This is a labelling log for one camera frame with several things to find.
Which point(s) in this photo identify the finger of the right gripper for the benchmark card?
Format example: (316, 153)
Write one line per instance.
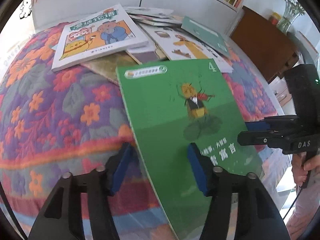
(274, 123)
(269, 138)

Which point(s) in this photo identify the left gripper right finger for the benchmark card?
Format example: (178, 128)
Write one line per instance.
(258, 216)

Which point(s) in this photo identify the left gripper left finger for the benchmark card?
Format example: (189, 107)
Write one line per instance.
(60, 216)

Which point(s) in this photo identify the green bee cover book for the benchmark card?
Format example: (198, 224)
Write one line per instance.
(171, 104)

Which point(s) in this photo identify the stacked books pile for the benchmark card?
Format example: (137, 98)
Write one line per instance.
(157, 17)

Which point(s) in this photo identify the person's right hand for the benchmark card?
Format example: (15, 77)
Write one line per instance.
(301, 167)

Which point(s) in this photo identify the brown wooden cabinet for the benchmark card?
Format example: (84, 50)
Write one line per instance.
(271, 51)

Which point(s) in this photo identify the glass vase with plant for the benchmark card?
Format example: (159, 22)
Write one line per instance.
(293, 9)

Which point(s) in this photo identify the floral quilted mat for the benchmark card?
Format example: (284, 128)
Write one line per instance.
(73, 120)

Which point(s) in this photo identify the teal cover book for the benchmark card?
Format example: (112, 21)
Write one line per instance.
(206, 35)

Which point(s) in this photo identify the white illustrated picture book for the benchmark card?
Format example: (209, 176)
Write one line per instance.
(176, 44)

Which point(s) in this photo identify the cartoon bear cover book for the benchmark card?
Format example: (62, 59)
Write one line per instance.
(104, 33)

